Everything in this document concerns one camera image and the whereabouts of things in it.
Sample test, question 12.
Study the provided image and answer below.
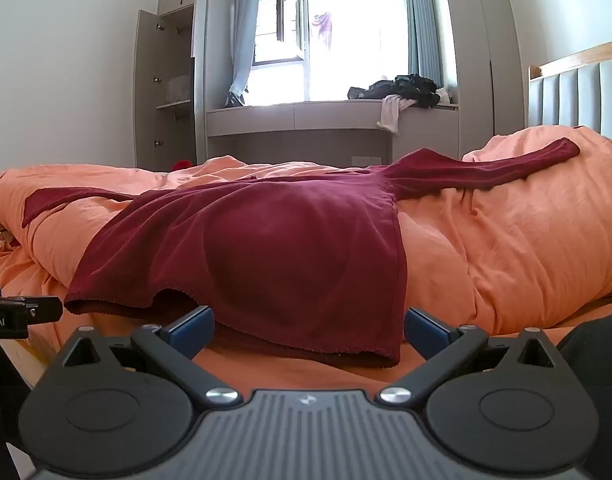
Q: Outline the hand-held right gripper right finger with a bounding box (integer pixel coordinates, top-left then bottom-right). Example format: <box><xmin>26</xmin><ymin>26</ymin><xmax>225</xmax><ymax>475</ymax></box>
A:
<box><xmin>376</xmin><ymin>307</ymin><xmax>557</xmax><ymax>410</ymax></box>

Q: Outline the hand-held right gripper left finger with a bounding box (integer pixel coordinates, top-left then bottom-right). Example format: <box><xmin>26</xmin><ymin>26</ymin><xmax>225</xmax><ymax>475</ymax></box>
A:
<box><xmin>60</xmin><ymin>305</ymin><xmax>241</xmax><ymax>410</ymax></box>

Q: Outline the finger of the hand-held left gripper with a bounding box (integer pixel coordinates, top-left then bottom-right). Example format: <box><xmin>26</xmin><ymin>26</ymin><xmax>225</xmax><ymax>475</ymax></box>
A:
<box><xmin>25</xmin><ymin>296</ymin><xmax>64</xmax><ymax>324</ymax></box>

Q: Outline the dark red sweater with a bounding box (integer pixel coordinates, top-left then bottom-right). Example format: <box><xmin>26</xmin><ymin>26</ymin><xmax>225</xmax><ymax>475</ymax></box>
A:
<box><xmin>23</xmin><ymin>137</ymin><xmax>581</xmax><ymax>368</ymax></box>

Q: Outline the pile of dark clothes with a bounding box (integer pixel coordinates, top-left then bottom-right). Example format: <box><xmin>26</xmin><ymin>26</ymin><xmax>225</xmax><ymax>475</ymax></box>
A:
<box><xmin>347</xmin><ymin>73</ymin><xmax>439</xmax><ymax>109</ymax></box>

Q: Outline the orange duvet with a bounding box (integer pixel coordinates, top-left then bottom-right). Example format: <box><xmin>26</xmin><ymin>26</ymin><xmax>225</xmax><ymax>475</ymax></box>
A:
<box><xmin>0</xmin><ymin>125</ymin><xmax>612</xmax><ymax>392</ymax></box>

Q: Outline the person's dark clothing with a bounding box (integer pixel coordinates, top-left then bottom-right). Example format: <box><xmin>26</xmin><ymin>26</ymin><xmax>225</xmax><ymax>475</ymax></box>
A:
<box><xmin>556</xmin><ymin>307</ymin><xmax>612</xmax><ymax>480</ymax></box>

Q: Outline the white garment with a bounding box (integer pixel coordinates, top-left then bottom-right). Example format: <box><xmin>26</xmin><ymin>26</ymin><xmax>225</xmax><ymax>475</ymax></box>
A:
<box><xmin>377</xmin><ymin>94</ymin><xmax>417</xmax><ymax>135</ymax></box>

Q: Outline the grey window bench with drawers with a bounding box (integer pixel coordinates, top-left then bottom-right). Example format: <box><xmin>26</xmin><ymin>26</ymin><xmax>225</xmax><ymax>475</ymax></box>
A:
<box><xmin>206</xmin><ymin>97</ymin><xmax>460</xmax><ymax>166</ymax></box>

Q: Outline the open grey cabinet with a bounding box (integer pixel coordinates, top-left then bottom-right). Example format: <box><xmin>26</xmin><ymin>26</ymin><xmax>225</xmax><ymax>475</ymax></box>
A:
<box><xmin>134</xmin><ymin>0</ymin><xmax>209</xmax><ymax>173</ymax></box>

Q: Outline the tall grey wardrobe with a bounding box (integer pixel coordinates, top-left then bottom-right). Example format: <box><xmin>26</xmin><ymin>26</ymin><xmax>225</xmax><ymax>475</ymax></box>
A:
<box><xmin>438</xmin><ymin>0</ymin><xmax>529</xmax><ymax>158</ymax></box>

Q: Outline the window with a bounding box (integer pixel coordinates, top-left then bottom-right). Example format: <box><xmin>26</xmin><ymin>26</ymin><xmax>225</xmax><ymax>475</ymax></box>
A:
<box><xmin>248</xmin><ymin>0</ymin><xmax>417</xmax><ymax>106</ymax></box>

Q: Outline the grey padded wooden headboard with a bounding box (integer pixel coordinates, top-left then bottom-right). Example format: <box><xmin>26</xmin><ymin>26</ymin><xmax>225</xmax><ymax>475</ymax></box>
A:
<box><xmin>527</xmin><ymin>37</ymin><xmax>612</xmax><ymax>143</ymax></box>

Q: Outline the blue-grey curtain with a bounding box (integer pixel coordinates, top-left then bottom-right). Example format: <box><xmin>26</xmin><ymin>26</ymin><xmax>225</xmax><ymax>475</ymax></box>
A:
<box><xmin>228</xmin><ymin>0</ymin><xmax>264</xmax><ymax>108</ymax></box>
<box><xmin>401</xmin><ymin>0</ymin><xmax>444</xmax><ymax>88</ymax></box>

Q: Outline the purple hanging garment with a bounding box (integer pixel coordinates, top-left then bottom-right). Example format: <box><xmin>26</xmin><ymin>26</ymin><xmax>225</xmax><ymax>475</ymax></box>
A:
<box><xmin>311</xmin><ymin>10</ymin><xmax>334</xmax><ymax>53</ymax></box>

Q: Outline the wooden bed frame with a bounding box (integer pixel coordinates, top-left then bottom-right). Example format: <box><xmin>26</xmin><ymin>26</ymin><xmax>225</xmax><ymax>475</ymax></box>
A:
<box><xmin>0</xmin><ymin>337</ymin><xmax>49</xmax><ymax>392</ymax></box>

